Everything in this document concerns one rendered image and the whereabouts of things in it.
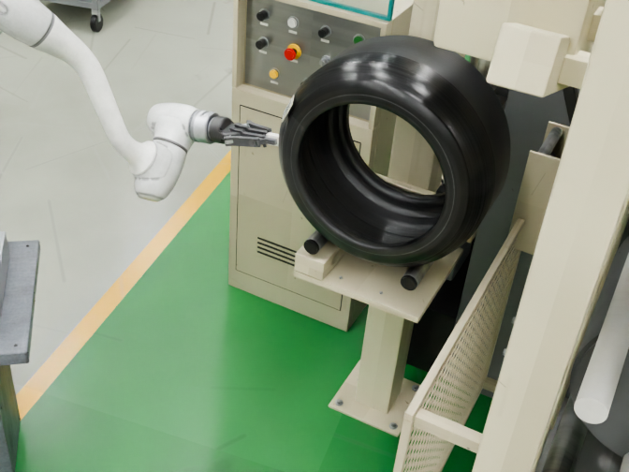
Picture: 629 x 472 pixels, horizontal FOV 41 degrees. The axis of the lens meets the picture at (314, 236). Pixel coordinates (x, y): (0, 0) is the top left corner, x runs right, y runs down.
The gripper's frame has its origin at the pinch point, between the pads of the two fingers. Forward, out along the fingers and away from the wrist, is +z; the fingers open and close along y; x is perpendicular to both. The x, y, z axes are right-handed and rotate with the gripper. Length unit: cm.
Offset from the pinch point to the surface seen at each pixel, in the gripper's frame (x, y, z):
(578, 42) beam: -48, -36, 81
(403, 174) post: 18.0, 25.8, 25.4
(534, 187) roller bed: 11, 19, 64
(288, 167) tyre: 0.7, -11.4, 9.2
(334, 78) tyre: -24.2, -9.7, 22.3
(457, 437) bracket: 25, -60, 71
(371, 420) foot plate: 114, 21, 16
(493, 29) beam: -49, -36, 67
